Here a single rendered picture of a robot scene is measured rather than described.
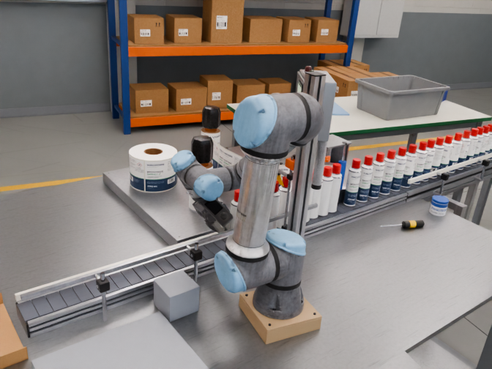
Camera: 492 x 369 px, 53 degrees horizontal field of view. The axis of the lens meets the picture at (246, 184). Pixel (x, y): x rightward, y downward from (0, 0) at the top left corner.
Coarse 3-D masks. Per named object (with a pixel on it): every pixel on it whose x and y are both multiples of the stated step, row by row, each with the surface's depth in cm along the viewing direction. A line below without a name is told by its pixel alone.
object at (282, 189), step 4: (284, 176) 181; (284, 180) 180; (284, 184) 180; (280, 188) 181; (284, 188) 181; (280, 192) 181; (284, 192) 180; (280, 196) 182; (284, 196) 181; (280, 200) 182; (284, 200) 182; (280, 204) 183; (284, 204) 182; (288, 204) 183; (280, 208) 183; (284, 208) 183; (288, 208) 184; (280, 212) 184; (284, 212) 184; (280, 220) 185; (280, 224) 186; (280, 228) 187
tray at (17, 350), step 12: (0, 300) 145; (0, 312) 142; (0, 324) 138; (12, 324) 138; (0, 336) 134; (12, 336) 134; (0, 348) 130; (12, 348) 130; (24, 348) 126; (0, 360) 123; (12, 360) 125
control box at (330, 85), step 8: (304, 72) 160; (304, 80) 154; (328, 80) 153; (296, 88) 166; (328, 88) 151; (328, 96) 152; (328, 104) 153; (328, 112) 154; (328, 120) 155; (328, 128) 156; (320, 136) 158; (328, 136) 158
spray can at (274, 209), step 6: (276, 186) 176; (276, 192) 177; (276, 198) 177; (276, 204) 178; (276, 210) 179; (270, 216) 179; (270, 222) 180; (276, 222) 182; (270, 228) 182; (276, 228) 183
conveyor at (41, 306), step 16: (400, 192) 225; (352, 208) 207; (224, 240) 177; (176, 256) 166; (208, 256) 167; (128, 272) 156; (144, 272) 157; (160, 272) 157; (80, 288) 147; (96, 288) 148; (112, 288) 148; (32, 304) 140; (48, 304) 140; (64, 304) 140
